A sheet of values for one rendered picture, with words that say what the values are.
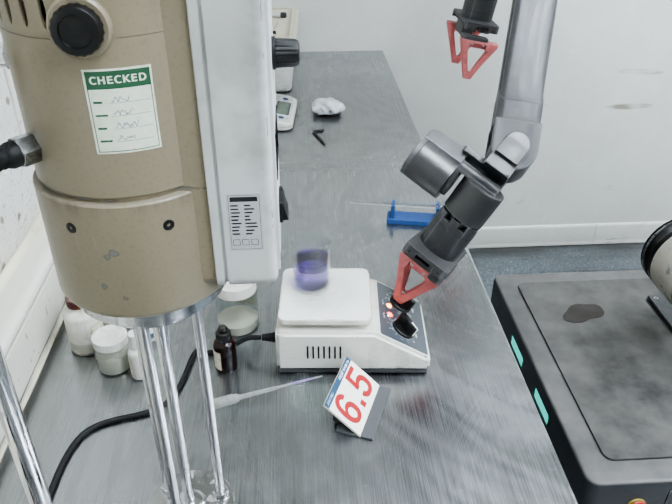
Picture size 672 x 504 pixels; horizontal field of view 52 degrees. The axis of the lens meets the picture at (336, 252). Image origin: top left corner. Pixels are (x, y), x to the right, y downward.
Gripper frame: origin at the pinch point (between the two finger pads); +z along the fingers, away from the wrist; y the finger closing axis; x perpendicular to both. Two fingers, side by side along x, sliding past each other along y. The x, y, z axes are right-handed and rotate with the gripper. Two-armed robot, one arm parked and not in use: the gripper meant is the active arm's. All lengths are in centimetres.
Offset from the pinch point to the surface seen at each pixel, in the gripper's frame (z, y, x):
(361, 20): -1, -123, -70
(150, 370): -14, 55, -6
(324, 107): 9, -69, -47
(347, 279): 1.4, 3.7, -6.9
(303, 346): 7.5, 13.6, -5.0
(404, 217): 3.0, -30.1, -10.2
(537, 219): 29, -172, 11
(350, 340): 3.7, 11.4, -0.9
